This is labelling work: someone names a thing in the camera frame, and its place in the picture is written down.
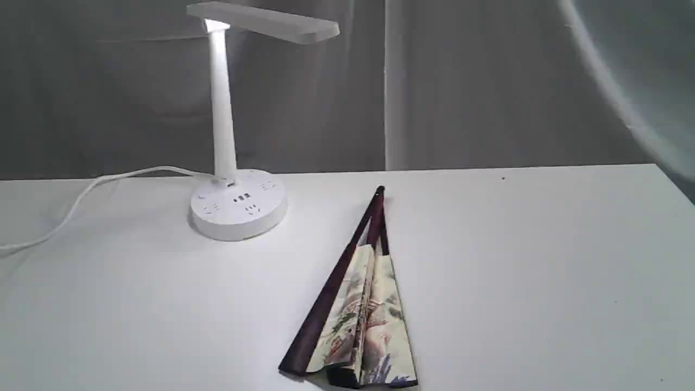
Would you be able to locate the painted paper folding fan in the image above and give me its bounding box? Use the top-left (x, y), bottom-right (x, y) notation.
top-left (278, 186), bottom-right (419, 389)

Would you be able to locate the white desk lamp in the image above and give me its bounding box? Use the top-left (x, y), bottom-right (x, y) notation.
top-left (187, 2), bottom-right (340, 242)

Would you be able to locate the grey backdrop curtain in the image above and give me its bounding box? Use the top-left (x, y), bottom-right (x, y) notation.
top-left (1, 1), bottom-right (693, 199)

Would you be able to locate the white lamp power cable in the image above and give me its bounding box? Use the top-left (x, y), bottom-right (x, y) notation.
top-left (0, 166), bottom-right (213, 252)

